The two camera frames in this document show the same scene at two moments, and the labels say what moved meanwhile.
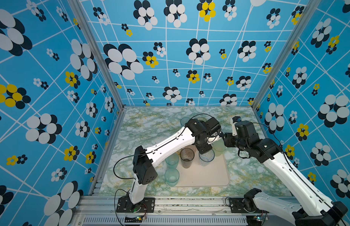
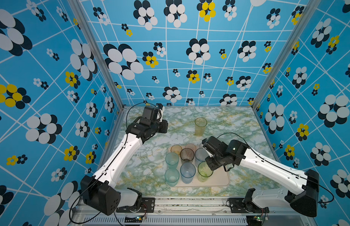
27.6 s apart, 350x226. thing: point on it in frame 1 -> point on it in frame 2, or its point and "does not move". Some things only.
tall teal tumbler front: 172,161 does not move
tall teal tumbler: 171,176 does not move
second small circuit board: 256,219 does not move
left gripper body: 204,146 -> 159,127
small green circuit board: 138,219 does not move
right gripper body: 233,141 -> 214,162
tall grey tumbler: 186,155 does not move
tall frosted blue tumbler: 183,121 -> 187,171
